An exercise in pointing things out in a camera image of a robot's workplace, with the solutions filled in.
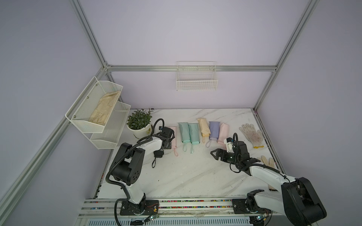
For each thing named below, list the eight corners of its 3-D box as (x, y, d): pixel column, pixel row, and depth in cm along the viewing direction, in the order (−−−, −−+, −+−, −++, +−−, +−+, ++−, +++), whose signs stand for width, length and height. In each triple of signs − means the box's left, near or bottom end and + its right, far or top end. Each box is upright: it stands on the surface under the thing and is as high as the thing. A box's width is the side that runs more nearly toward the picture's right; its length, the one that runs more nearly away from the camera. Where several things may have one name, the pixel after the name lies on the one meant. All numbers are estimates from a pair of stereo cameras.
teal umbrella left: (183, 151, 97) (183, 149, 95) (178, 125, 112) (178, 122, 110) (194, 149, 98) (194, 147, 96) (187, 123, 113) (187, 121, 111)
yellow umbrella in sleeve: (203, 142, 101) (203, 140, 99) (197, 120, 115) (197, 118, 113) (212, 141, 102) (213, 139, 100) (206, 119, 116) (206, 117, 114)
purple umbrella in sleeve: (205, 146, 100) (206, 144, 97) (209, 122, 114) (209, 120, 111) (217, 148, 99) (218, 146, 96) (219, 124, 113) (220, 121, 110)
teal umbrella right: (189, 153, 96) (189, 151, 94) (188, 125, 112) (188, 123, 109) (200, 153, 96) (200, 151, 94) (198, 125, 112) (198, 123, 109)
